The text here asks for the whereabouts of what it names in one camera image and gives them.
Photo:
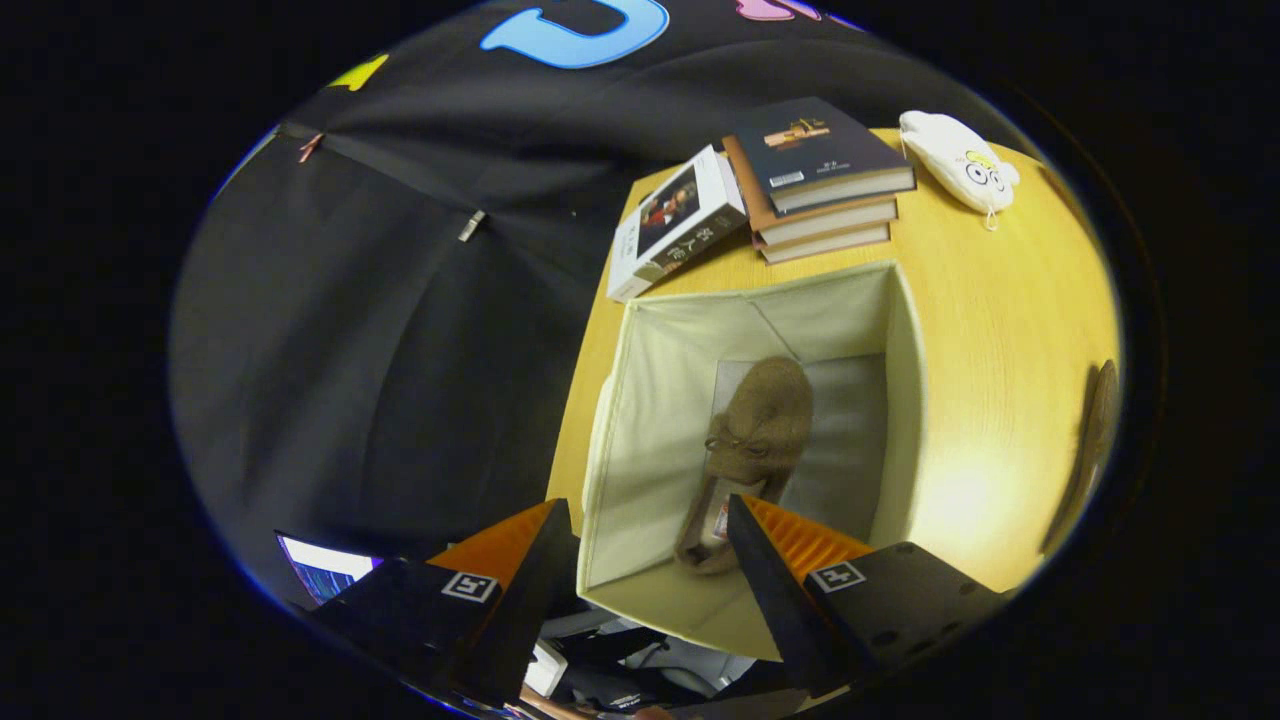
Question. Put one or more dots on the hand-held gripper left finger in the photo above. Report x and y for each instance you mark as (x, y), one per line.
(520, 620)

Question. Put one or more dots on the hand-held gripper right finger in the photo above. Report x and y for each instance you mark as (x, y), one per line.
(775, 610)

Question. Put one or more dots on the brown suede shoe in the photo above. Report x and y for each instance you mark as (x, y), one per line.
(1095, 440)
(765, 420)

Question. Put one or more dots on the cream fabric storage box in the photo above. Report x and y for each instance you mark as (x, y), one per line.
(650, 420)

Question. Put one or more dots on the laptop screen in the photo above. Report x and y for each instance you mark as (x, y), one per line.
(325, 570)

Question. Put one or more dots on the thin brown book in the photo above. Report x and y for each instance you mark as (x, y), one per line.
(825, 246)

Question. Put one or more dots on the thick brown book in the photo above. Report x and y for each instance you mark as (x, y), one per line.
(830, 222)

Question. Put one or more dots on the silver cloth clip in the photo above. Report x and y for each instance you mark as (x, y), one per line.
(472, 225)

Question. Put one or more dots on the white portrait cover book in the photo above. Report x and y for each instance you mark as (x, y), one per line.
(680, 215)

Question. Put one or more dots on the dark blue hardcover book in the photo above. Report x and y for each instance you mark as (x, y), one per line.
(815, 150)

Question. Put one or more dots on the white plush toy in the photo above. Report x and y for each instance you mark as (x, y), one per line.
(960, 160)

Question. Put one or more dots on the red cloth clip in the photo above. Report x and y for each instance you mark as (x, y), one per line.
(310, 147)

